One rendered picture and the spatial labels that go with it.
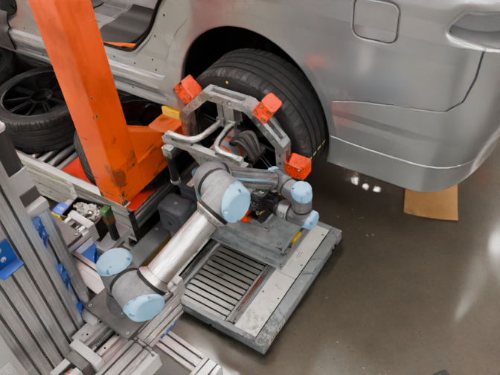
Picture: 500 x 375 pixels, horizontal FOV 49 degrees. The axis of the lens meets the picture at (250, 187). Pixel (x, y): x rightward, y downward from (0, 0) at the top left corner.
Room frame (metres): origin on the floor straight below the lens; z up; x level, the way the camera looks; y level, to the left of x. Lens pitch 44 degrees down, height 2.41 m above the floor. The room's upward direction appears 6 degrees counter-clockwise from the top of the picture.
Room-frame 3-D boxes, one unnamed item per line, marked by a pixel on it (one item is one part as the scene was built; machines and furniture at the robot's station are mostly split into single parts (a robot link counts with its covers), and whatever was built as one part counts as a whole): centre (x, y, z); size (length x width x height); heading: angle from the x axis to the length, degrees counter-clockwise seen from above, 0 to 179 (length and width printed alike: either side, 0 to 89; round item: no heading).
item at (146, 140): (2.29, 0.43, 0.69); 0.52 x 0.17 x 0.35; 143
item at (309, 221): (1.42, -0.19, 0.85); 0.11 x 0.08 x 0.09; 53
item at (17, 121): (3.05, 1.26, 0.39); 0.66 x 0.66 x 0.24
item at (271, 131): (1.89, 0.05, 0.85); 0.54 x 0.07 x 0.54; 53
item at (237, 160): (1.74, 0.04, 1.03); 0.19 x 0.18 x 0.11; 143
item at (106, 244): (1.89, 0.82, 0.44); 0.43 x 0.17 x 0.03; 53
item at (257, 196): (1.52, -0.06, 0.86); 0.12 x 0.08 x 0.09; 53
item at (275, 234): (2.03, -0.05, 0.32); 0.40 x 0.30 x 0.28; 53
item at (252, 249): (2.05, -0.02, 0.13); 0.50 x 0.36 x 0.10; 53
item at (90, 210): (1.87, 0.79, 0.51); 0.20 x 0.14 x 0.13; 62
